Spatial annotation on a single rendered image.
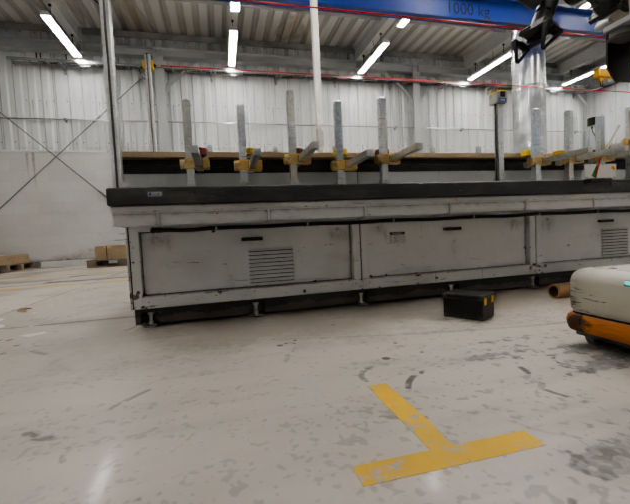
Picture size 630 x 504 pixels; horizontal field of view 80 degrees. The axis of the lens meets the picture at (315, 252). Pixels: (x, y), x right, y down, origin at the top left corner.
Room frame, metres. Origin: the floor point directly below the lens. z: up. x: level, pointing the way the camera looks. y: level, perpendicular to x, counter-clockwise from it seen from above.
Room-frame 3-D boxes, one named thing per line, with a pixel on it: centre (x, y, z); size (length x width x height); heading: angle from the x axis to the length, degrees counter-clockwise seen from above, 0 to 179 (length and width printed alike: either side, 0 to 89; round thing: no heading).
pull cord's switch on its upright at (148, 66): (2.80, 1.14, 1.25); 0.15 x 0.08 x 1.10; 104
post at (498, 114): (2.22, -1.11, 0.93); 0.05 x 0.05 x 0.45; 14
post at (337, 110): (1.98, -0.15, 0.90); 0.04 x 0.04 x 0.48; 14
